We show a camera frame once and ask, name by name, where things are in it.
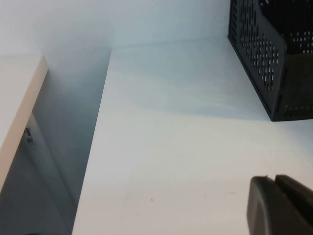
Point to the small metal bracket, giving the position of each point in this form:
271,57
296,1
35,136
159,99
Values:
29,135

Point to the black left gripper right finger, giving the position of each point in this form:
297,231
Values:
296,188

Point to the white side table board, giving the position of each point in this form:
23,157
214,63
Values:
17,98

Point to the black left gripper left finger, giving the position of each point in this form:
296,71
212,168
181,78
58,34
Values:
269,208

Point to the black plastic book stand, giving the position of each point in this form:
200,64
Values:
259,49

